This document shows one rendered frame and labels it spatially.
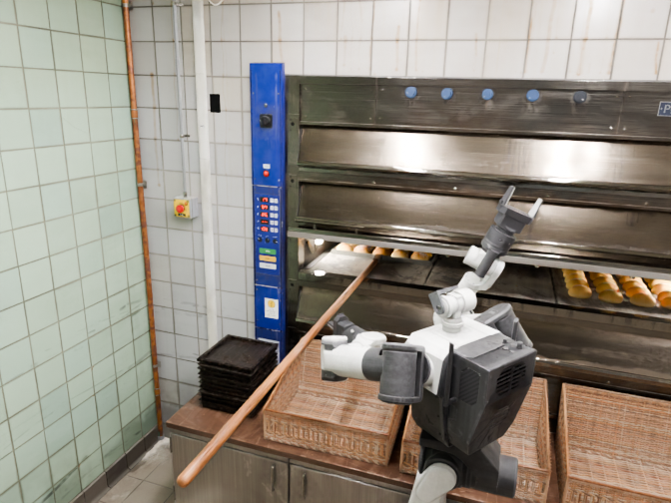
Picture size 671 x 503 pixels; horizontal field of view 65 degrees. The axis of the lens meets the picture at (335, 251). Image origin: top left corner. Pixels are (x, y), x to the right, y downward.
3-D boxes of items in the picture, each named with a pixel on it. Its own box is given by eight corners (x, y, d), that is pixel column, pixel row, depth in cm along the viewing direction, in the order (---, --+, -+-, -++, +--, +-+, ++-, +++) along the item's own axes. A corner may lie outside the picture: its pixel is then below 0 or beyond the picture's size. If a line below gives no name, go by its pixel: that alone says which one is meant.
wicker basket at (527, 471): (415, 407, 254) (420, 356, 246) (539, 431, 238) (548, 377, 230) (396, 473, 209) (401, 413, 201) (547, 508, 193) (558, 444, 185)
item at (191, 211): (182, 214, 270) (181, 195, 267) (199, 216, 267) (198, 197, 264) (173, 217, 263) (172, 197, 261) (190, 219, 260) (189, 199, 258)
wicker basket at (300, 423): (301, 383, 271) (301, 335, 263) (408, 404, 256) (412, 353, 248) (261, 439, 227) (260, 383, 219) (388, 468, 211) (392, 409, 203)
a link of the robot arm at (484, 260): (509, 246, 172) (491, 273, 176) (480, 230, 174) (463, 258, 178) (510, 253, 162) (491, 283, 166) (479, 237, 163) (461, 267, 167)
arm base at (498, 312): (512, 343, 169) (539, 343, 159) (487, 366, 163) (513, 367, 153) (490, 303, 168) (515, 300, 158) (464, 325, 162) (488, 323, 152)
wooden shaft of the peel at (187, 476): (186, 491, 117) (185, 480, 116) (175, 488, 118) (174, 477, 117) (377, 264, 272) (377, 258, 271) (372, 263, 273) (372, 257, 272)
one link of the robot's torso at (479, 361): (537, 440, 151) (554, 327, 141) (457, 488, 131) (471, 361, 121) (457, 393, 174) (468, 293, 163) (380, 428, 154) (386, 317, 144)
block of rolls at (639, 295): (558, 259, 289) (559, 251, 287) (656, 270, 274) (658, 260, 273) (567, 297, 233) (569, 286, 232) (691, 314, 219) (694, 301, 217)
